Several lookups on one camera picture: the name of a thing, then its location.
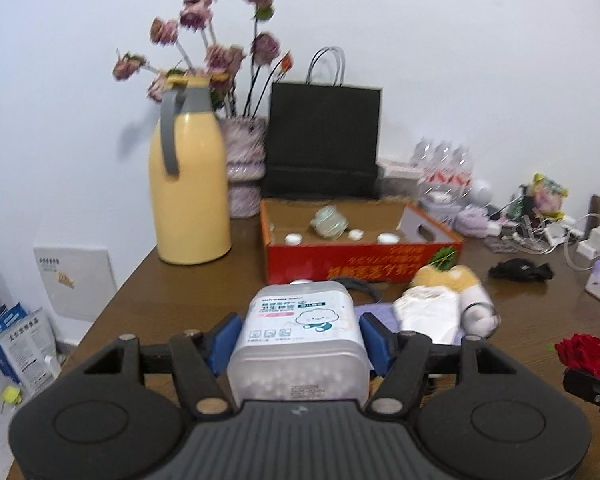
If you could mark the yellow thermos jug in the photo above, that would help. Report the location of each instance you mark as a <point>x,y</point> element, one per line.
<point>190,185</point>

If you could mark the crumpled clear plastic wrap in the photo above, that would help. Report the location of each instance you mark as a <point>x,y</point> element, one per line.
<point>328,221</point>

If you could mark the dried pink rose bouquet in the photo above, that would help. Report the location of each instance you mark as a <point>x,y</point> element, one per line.
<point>220,57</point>

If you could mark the black paper bag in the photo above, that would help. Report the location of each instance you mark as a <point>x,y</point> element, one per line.
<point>320,135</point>

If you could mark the colourful toy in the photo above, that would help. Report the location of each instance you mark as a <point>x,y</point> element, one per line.
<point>547,195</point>

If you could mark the white round gadget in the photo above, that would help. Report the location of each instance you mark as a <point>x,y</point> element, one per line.
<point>483,192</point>

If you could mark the blue printed packet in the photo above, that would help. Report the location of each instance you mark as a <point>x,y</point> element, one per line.
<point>2,335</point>

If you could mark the black cloth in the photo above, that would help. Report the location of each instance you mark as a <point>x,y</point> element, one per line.
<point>520,270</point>

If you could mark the white printed packet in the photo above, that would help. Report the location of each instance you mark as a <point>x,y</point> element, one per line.
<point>30,355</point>

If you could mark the white charger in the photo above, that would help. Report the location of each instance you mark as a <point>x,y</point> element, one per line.
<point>559,231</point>

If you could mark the orange white plush toy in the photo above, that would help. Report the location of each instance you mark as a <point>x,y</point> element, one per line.
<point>445,277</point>

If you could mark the white cloth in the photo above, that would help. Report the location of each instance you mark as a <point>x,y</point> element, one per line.
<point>425,315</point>

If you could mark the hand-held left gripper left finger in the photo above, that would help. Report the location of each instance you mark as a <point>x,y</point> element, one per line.
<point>225,340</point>

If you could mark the folded purple towel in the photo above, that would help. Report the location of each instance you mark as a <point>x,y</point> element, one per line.
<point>472,222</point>

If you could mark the white power adapter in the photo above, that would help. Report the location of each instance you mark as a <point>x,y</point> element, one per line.
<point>596,244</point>

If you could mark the pink ribbed vase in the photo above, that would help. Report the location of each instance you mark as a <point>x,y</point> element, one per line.
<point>242,160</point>

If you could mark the clear plastic cotton swab box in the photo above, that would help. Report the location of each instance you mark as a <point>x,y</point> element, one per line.
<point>300,330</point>

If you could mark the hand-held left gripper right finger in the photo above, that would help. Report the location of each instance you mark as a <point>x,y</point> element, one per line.
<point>375,340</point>

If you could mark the small white cup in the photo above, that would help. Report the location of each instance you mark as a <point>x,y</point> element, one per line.
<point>355,235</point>
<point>294,239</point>
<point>386,238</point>

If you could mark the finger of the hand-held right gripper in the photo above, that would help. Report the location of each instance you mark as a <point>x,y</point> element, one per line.
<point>595,390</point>

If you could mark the purple cloth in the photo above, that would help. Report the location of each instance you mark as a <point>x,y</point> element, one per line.
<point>377,317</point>

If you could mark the shrink-wrapped water bottle pack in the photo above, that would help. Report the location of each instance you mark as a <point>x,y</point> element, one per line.
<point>442,167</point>

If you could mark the flat white box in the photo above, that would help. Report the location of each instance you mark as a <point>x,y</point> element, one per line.
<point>397,169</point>

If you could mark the red artificial rose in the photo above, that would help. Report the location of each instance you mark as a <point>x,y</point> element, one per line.
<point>580,352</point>

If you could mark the orange cardboard box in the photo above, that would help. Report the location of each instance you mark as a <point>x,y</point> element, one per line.
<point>300,260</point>

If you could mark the yellow-green scrap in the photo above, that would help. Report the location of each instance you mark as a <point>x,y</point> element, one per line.
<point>12,395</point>

